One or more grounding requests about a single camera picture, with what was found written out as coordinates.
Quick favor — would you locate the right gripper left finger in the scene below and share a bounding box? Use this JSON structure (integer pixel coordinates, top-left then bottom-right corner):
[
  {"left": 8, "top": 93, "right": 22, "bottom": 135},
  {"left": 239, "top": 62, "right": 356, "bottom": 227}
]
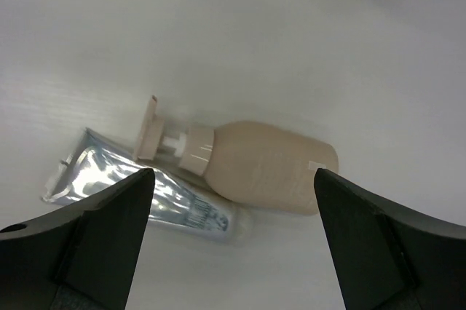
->
[{"left": 1, "top": 169, "right": 155, "bottom": 309}]

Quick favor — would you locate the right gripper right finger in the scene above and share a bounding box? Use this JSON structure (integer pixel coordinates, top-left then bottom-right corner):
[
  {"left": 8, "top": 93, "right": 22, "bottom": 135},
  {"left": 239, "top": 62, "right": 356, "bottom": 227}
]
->
[{"left": 314, "top": 169, "right": 465, "bottom": 309}]

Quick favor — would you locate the beige pump lotion bottle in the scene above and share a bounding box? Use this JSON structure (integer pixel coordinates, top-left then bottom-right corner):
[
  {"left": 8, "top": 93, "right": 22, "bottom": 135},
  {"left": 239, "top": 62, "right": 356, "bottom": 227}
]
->
[{"left": 133, "top": 96, "right": 339, "bottom": 215}]

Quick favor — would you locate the silver toothpaste tube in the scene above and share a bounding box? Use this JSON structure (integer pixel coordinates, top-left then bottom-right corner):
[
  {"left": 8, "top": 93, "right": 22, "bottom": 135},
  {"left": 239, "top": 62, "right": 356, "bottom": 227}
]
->
[{"left": 42, "top": 128, "right": 253, "bottom": 244}]

